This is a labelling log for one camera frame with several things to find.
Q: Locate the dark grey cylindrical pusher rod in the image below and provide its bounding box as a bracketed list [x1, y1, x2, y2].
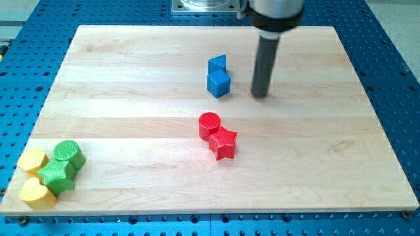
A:
[251, 36, 280, 98]

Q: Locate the red star block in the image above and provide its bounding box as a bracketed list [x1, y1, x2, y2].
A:
[209, 126, 237, 161]

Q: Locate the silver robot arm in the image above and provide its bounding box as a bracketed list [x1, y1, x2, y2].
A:
[237, 0, 305, 98]

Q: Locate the green star block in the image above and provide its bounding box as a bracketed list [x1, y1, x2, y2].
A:
[37, 159, 77, 195]

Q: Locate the blue triangle block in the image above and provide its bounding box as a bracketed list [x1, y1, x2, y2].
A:
[208, 54, 226, 74]

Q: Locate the blue cube block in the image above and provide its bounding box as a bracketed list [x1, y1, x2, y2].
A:
[207, 69, 231, 98]

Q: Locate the red cylinder block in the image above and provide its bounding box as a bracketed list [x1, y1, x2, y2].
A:
[198, 112, 221, 141]

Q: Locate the green cylinder block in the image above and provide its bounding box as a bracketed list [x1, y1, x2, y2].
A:
[53, 140, 86, 170]

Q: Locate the yellow pentagon block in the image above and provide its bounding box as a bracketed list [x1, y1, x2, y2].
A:
[17, 148, 49, 178]

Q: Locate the yellow heart block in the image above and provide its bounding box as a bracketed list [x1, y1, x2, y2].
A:
[20, 177, 58, 210]

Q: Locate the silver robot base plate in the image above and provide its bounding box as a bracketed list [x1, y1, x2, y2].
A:
[171, 0, 242, 14]

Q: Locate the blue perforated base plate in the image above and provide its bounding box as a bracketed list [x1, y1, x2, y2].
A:
[1, 1, 419, 235]

